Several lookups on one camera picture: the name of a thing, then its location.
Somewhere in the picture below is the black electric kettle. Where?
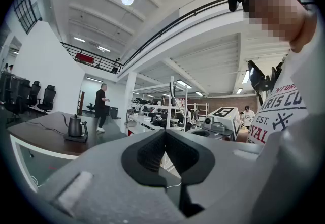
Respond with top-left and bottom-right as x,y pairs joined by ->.
67,114 -> 89,138

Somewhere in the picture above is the dark wooden table white frame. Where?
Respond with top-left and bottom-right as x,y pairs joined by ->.
7,111 -> 127,193

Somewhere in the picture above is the black kettle base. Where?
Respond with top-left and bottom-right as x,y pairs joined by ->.
63,132 -> 88,144

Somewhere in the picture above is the brown wooden ladder shelf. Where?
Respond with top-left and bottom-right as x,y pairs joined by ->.
77,90 -> 85,116

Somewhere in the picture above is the black grid window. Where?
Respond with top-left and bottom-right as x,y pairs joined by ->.
12,0 -> 43,35

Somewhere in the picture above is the black balcony railing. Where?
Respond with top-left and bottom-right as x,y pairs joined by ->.
60,0 -> 229,75

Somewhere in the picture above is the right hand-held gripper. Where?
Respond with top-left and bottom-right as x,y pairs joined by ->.
189,106 -> 242,142

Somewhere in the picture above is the black screen on stand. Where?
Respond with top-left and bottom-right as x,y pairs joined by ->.
247,59 -> 279,107

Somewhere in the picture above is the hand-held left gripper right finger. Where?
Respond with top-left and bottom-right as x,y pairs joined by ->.
166,129 -> 264,224

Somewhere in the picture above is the white metal shelving unit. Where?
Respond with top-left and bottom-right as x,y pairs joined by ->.
130,75 -> 189,133

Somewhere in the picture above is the person's white printed t-shirt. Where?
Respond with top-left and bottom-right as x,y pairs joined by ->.
246,27 -> 325,145

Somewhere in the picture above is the red banner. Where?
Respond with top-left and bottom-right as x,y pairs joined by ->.
75,52 -> 95,65

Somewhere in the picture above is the black power cable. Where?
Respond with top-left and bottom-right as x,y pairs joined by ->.
25,114 -> 69,136

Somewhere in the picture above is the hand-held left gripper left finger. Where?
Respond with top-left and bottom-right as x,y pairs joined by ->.
38,129 -> 185,224

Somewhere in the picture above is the person's head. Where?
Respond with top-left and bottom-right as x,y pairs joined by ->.
242,0 -> 318,53

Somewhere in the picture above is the black office chair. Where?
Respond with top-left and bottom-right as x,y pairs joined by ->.
27,80 -> 41,107
37,85 -> 57,115
5,77 -> 31,119

